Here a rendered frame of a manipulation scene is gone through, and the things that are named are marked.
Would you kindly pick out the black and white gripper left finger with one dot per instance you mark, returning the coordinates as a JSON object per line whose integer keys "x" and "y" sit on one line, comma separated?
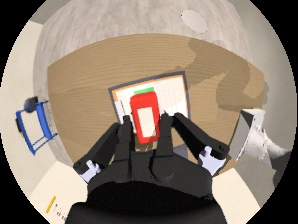
{"x": 100, "y": 155}

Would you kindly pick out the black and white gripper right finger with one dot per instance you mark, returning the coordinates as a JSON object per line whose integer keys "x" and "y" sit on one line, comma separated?
{"x": 209, "y": 152}

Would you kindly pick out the red self-inking stamp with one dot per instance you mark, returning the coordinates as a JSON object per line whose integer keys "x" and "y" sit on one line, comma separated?
{"x": 146, "y": 116}

